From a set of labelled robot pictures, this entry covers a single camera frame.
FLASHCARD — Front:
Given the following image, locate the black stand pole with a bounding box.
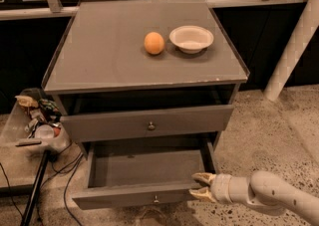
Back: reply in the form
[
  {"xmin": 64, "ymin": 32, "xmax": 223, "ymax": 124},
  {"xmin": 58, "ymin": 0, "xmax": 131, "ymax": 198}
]
[{"xmin": 20, "ymin": 150, "xmax": 51, "ymax": 226}]

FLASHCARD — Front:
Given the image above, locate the white cup in bin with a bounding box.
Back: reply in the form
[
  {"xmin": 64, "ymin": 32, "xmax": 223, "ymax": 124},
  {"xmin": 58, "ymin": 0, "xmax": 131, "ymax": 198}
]
[{"xmin": 35, "ymin": 124, "xmax": 55, "ymax": 139}]

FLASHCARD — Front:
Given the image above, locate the white bowl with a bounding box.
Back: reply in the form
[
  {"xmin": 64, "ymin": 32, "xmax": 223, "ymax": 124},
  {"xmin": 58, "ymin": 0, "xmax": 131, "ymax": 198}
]
[{"xmin": 169, "ymin": 26, "xmax": 214, "ymax": 54}]

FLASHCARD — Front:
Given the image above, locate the grey top drawer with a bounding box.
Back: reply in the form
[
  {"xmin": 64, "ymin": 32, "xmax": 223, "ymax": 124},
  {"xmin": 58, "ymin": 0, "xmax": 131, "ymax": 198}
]
[{"xmin": 61, "ymin": 105, "xmax": 233, "ymax": 142}]

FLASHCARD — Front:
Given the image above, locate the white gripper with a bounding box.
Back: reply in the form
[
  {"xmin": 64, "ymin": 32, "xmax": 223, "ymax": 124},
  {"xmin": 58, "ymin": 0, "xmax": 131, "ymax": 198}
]
[{"xmin": 189, "ymin": 172, "xmax": 232, "ymax": 204}]

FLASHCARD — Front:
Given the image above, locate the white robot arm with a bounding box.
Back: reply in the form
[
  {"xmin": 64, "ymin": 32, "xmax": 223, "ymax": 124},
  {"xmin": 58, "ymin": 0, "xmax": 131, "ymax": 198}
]
[{"xmin": 189, "ymin": 171, "xmax": 319, "ymax": 226}]

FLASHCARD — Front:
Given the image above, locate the black floor cable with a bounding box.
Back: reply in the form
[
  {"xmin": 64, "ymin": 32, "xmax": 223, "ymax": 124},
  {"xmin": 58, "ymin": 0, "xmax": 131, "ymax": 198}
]
[{"xmin": 0, "ymin": 141, "xmax": 84, "ymax": 226}]

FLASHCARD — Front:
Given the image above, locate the orange fruit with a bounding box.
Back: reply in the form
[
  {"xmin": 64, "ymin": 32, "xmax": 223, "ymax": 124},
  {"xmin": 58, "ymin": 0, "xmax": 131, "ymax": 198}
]
[{"xmin": 144, "ymin": 32, "xmax": 164, "ymax": 55}]

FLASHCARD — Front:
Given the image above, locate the round floor drain cover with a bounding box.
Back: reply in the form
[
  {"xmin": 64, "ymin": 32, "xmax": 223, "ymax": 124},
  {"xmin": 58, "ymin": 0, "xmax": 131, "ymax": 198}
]
[{"xmin": 138, "ymin": 210, "xmax": 166, "ymax": 226}]

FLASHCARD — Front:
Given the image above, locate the crumpled snack bag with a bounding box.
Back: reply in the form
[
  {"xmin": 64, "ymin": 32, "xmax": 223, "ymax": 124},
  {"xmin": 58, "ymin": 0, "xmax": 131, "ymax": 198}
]
[{"xmin": 38, "ymin": 99, "xmax": 61, "ymax": 116}]

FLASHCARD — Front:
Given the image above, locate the grey drawer cabinet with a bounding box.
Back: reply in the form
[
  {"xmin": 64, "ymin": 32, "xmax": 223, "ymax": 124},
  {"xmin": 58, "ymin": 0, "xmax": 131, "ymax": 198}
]
[{"xmin": 44, "ymin": 0, "xmax": 248, "ymax": 141}]

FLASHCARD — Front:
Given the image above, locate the white diagonal post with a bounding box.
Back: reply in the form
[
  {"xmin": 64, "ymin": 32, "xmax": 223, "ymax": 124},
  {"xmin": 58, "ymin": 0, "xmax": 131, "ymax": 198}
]
[{"xmin": 264, "ymin": 0, "xmax": 319, "ymax": 102}]

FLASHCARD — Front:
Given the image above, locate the grey drawer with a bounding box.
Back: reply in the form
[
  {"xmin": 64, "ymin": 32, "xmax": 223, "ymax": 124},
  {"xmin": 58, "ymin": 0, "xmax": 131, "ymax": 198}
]
[
  {"xmin": 72, "ymin": 135, "xmax": 214, "ymax": 210},
  {"xmin": 61, "ymin": 105, "xmax": 233, "ymax": 142}
]

